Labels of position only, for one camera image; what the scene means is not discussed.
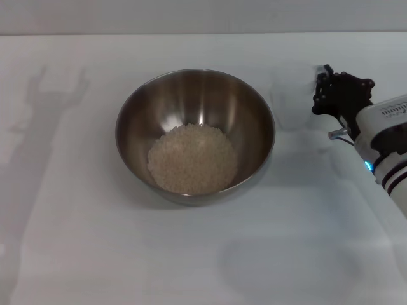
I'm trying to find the white rice grains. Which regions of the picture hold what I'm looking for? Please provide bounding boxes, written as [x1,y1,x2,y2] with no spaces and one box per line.
[146,123,238,195]

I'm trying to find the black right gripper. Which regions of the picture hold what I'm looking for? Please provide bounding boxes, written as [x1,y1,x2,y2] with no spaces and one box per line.
[311,65,376,126]

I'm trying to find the silver metal cable plug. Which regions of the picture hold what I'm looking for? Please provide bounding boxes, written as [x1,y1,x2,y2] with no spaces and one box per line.
[328,126,350,140]

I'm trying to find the stainless steel mixing bowl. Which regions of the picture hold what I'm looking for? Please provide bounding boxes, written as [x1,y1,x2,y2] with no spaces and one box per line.
[114,68,276,207]

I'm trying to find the clear plastic measuring cup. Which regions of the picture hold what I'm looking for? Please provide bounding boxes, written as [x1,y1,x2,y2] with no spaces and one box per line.
[269,65,319,131]

